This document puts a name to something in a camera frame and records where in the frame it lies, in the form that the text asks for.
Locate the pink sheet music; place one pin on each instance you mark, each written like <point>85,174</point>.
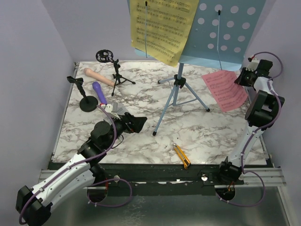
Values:
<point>228,95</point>

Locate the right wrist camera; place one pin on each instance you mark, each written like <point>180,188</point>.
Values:
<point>253,63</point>

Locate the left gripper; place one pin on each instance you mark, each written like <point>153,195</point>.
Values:
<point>132,124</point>

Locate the yellow utility knife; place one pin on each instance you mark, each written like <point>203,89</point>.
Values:
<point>182,156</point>

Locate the black round-base mic stand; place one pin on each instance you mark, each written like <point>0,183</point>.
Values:
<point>87,103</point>

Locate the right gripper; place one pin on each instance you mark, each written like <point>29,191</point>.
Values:
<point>243,78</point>

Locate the purple microphone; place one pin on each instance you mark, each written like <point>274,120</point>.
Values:
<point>98,90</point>

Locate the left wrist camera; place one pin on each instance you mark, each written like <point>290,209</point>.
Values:
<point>112,109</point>

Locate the yellow sheet music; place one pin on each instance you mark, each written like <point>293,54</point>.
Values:
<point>160,28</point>

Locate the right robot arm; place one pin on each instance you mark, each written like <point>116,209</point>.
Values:
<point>261,114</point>

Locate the clear plastic screw box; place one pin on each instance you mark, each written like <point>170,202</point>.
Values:
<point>122,112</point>

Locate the beige microphone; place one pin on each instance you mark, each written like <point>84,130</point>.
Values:
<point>90,73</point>

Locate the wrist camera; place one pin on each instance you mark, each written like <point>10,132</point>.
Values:
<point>112,109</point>
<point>253,63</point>

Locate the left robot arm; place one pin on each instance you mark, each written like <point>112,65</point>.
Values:
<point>35,204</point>

